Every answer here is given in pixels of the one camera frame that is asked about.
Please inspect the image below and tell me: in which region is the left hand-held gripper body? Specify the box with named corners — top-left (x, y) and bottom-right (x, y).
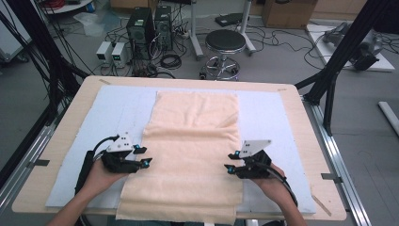
top-left (102, 131), bottom-right (140, 173)

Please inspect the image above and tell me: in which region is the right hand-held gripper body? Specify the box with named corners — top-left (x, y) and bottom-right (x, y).
top-left (235, 139), bottom-right (272, 180)

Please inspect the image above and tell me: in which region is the peach towel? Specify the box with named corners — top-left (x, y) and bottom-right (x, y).
top-left (115, 90), bottom-right (244, 225)

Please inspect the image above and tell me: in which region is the person's left hand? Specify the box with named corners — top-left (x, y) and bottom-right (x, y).
top-left (82, 161), bottom-right (130, 197)

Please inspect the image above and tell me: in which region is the person's right hand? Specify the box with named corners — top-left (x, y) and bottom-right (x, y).
top-left (250, 163), bottom-right (295, 205)

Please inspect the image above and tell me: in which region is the white gridded mat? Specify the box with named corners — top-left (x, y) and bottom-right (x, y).
top-left (45, 84), bottom-right (317, 216)

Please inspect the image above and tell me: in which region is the thin wooden strip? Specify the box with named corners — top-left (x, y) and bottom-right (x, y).
top-left (310, 192), bottom-right (332, 218)

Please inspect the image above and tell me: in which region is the grey tape piece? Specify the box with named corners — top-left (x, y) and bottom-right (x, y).
top-left (26, 159), bottom-right (51, 168)
top-left (321, 172), bottom-right (343, 184)

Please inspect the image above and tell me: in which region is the white power supply box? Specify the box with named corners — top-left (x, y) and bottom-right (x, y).
top-left (111, 41), bottom-right (130, 69)
top-left (95, 40), bottom-right (113, 65)

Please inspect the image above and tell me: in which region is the black round stool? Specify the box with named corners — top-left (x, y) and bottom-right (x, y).
top-left (199, 28), bottom-right (247, 82)

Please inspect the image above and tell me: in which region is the large black computer tower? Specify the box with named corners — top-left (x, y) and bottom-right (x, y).
top-left (125, 7), bottom-right (156, 60)

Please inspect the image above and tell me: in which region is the slim black computer tower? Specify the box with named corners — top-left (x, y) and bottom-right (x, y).
top-left (153, 5), bottom-right (174, 52)

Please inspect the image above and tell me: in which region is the white stand leg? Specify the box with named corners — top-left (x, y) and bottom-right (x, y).
top-left (236, 0), bottom-right (258, 57)
top-left (188, 0), bottom-right (205, 60)

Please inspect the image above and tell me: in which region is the clear plastic bag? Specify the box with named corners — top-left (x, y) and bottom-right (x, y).
top-left (73, 10), bottom-right (121, 37)

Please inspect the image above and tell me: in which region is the flat black device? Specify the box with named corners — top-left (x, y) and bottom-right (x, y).
top-left (215, 12), bottom-right (244, 27)

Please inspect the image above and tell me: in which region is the white base board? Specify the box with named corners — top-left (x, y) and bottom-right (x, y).
top-left (305, 23), bottom-right (396, 73)

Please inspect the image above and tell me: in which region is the white tube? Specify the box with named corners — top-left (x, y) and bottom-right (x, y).
top-left (377, 101), bottom-right (399, 137)

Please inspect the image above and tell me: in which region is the cardboard box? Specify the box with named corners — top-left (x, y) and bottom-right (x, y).
top-left (262, 0), bottom-right (318, 30)

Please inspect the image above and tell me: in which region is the white round table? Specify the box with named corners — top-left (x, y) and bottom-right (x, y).
top-left (40, 0), bottom-right (95, 15)

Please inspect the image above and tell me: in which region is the grey machine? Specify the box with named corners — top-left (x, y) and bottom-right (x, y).
top-left (323, 22), bottom-right (384, 72)

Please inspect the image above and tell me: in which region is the left hand-held gripper cable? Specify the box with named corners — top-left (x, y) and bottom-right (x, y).
top-left (74, 135), bottom-right (120, 196)

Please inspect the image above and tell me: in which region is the hand-held gripper cable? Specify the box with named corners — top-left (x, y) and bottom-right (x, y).
top-left (257, 161), bottom-right (299, 208)
top-left (74, 135), bottom-right (120, 196)

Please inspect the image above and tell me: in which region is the right hand-held gripper cable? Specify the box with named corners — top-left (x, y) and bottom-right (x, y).
top-left (257, 161), bottom-right (299, 208)

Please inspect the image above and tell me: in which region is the aluminium rail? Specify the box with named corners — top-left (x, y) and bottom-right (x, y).
top-left (302, 95), bottom-right (373, 226)
top-left (0, 123), bottom-right (57, 215)

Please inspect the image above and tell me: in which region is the coiled black cable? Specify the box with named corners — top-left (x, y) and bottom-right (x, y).
top-left (159, 54), bottom-right (183, 71)

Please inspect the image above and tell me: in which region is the black floor cable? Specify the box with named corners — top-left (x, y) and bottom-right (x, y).
top-left (250, 24), bottom-right (324, 70)

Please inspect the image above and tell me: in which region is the black metal frame post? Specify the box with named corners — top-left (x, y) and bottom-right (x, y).
top-left (295, 0), bottom-right (393, 137)
top-left (6, 0), bottom-right (90, 126)

